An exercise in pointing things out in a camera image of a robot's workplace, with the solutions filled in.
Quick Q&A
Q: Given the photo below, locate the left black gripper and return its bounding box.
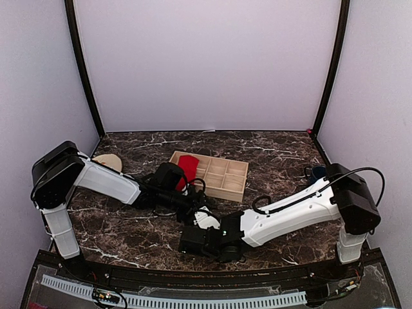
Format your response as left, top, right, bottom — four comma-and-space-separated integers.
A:
158, 187, 218, 226

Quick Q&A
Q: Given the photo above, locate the red sock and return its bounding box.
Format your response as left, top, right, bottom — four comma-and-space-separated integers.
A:
178, 155, 200, 182

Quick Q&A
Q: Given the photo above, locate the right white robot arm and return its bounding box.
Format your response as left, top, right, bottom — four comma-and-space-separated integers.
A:
201, 164, 383, 279

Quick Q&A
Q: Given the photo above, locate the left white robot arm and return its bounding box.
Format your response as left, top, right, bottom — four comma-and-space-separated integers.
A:
30, 141, 206, 281

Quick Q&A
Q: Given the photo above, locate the wooden compartment tray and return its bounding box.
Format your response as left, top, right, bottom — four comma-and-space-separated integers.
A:
169, 151, 248, 202

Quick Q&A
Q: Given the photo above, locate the round wooden plate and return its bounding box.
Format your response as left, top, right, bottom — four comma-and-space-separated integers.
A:
92, 154, 123, 173

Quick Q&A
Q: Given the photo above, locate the blue enamel mug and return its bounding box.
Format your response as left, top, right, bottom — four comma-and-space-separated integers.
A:
303, 165, 326, 185

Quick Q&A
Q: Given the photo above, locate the right circuit board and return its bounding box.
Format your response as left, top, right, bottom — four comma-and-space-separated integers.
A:
335, 281, 359, 295

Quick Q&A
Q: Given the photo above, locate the circuit board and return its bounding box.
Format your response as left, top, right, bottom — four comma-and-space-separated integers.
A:
91, 288, 120, 304
335, 281, 359, 295

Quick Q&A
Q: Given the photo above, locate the left circuit board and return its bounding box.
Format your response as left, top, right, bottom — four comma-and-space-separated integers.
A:
91, 288, 120, 304

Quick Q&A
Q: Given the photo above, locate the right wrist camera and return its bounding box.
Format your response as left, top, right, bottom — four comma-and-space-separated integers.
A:
178, 206, 220, 258

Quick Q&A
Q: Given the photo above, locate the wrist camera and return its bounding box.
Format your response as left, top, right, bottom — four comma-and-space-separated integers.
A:
149, 162, 206, 195
178, 206, 220, 258

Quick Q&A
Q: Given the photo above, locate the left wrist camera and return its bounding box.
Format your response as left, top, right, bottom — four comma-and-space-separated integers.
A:
149, 162, 206, 195

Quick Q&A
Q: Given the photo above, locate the white slotted cable duct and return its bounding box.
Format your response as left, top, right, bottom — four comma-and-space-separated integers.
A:
40, 274, 308, 308

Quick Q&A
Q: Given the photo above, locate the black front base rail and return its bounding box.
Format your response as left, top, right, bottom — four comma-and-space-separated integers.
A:
28, 247, 387, 292

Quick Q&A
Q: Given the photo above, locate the right black frame post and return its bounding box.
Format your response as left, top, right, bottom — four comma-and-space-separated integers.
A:
312, 0, 350, 138

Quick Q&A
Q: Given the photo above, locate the black frame post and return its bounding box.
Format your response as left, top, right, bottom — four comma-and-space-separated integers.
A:
64, 0, 106, 139
312, 0, 350, 138

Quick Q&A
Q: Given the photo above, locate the left black frame post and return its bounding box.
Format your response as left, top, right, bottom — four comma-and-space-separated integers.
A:
64, 0, 106, 139

